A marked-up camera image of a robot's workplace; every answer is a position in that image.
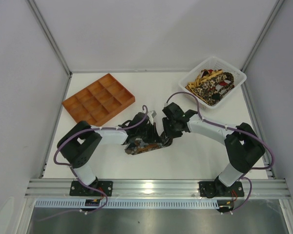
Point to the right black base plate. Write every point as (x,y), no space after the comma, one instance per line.
(211,189)

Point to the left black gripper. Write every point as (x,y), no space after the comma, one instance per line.
(149,136)

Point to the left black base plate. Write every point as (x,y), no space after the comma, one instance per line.
(77,189)

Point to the white plastic basket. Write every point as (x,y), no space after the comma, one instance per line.
(213,63)

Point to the aluminium mounting rail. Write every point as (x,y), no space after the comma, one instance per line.
(157,188)

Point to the right aluminium frame post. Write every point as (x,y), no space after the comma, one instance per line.
(267,25)

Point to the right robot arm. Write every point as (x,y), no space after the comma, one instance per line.
(243,147)

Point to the left aluminium frame post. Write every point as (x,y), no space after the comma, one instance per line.
(48,35)

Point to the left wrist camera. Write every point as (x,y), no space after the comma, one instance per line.
(151,115)

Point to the white slotted cable duct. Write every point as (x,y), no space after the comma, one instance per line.
(127,203)

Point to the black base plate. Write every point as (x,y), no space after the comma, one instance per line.
(211,189)
(77,189)

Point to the brown grey floral tie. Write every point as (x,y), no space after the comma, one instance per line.
(139,146)

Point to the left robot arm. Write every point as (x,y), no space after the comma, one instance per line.
(78,145)

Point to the aluminium frame post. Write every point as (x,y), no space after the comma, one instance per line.
(48,35)
(267,25)

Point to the orange compartment tray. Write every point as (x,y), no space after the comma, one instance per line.
(99,102)

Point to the dark floral tie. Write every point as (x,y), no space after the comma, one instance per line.
(213,99)

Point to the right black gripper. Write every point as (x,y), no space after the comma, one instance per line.
(167,129)

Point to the yellow patterned tie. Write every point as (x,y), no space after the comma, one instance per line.
(204,76)

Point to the red tie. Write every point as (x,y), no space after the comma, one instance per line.
(216,85)

